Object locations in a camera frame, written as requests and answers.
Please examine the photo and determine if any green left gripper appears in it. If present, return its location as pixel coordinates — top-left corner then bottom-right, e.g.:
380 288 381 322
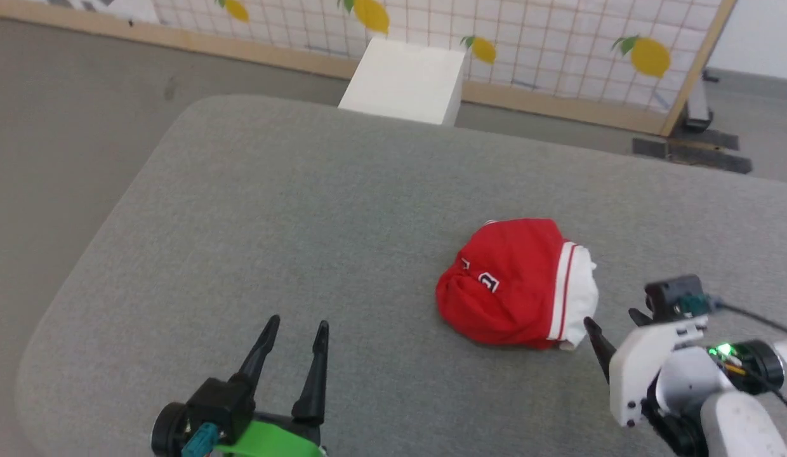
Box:
213 315 331 457

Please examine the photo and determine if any red and white basketball jersey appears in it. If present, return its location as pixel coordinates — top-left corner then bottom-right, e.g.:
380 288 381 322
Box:
435 218 600 351

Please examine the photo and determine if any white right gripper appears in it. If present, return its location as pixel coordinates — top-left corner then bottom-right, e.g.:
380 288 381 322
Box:
583 307 710 427

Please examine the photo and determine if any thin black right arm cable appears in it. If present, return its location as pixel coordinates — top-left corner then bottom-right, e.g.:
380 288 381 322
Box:
717 301 787 338

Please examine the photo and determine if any black floor tape patch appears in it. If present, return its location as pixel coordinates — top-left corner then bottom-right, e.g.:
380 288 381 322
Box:
632 129 753 175

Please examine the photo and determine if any lemon print wooden frame screen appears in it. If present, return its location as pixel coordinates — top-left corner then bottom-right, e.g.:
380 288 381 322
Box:
0 0 738 137

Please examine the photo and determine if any white rectangular box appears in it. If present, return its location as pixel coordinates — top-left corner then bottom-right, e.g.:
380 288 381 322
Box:
338 36 466 126

